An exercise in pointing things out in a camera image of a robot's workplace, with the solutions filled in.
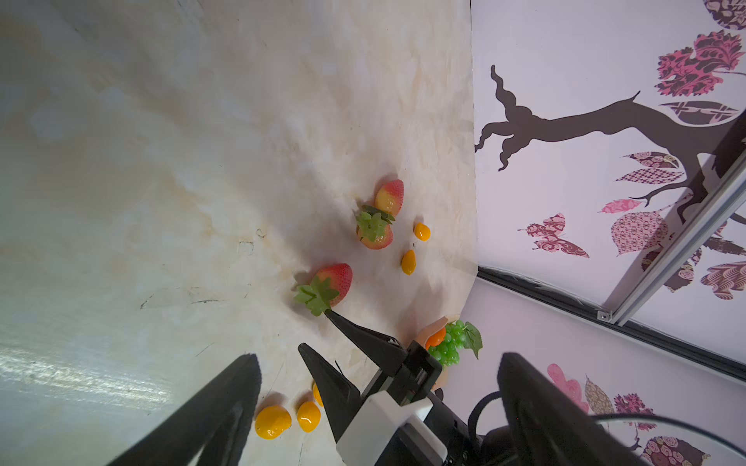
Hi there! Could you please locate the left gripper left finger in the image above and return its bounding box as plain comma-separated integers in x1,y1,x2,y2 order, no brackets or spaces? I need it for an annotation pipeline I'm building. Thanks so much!
111,353,261,465

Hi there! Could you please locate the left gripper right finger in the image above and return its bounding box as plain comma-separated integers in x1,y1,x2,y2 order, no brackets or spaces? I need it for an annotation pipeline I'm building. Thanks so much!
497,353,643,466

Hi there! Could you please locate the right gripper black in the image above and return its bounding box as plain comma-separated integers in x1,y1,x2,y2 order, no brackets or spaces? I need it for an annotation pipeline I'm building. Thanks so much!
298,310,443,442

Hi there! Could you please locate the orange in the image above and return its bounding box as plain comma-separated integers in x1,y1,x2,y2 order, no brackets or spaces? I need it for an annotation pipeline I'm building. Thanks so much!
425,327,447,350

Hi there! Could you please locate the strawberry lone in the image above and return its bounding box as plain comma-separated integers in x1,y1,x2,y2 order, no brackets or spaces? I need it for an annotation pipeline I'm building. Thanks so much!
295,263,354,316

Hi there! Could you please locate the green grape bunch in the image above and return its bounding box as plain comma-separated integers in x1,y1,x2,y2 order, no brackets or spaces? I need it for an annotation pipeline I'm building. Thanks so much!
426,320,484,367

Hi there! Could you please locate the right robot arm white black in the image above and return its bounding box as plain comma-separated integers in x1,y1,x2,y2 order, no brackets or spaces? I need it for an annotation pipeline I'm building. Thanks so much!
298,311,745,465

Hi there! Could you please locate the yellow kumquat middle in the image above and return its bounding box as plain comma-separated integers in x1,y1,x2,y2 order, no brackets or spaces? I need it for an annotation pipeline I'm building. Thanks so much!
312,383,324,407

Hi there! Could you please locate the yellow kumquat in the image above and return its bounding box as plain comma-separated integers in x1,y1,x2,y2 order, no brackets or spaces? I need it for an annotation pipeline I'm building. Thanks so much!
296,401,322,433
254,406,293,440
413,223,431,242
400,250,417,276
312,383,324,407

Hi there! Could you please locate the yellow kumquat bottom left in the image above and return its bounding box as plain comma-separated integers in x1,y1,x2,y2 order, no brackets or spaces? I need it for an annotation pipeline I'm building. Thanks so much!
254,406,293,440

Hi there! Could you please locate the yellow kumquat bottom right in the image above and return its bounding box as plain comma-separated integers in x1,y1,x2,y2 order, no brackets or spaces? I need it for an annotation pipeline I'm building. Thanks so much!
296,401,322,433

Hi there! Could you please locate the yellow kumquat near top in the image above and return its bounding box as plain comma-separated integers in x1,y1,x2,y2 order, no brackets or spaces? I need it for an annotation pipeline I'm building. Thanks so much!
400,250,417,276

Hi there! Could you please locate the strawberry beside grapes left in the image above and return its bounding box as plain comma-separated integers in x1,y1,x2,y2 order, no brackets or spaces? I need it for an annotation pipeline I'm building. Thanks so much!
356,209,394,250

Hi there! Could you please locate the strawberry far left top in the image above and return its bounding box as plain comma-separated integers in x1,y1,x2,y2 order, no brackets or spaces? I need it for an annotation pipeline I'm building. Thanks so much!
374,179,404,217

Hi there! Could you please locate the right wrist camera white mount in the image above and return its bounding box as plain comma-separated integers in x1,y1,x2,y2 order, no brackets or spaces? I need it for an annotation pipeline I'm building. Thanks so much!
336,392,448,465

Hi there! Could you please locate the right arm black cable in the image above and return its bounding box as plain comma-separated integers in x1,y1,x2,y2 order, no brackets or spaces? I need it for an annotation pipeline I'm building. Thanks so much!
465,388,746,466

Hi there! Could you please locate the aluminium rail back wall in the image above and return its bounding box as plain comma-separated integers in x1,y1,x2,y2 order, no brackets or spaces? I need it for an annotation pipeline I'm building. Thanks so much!
596,153,745,326

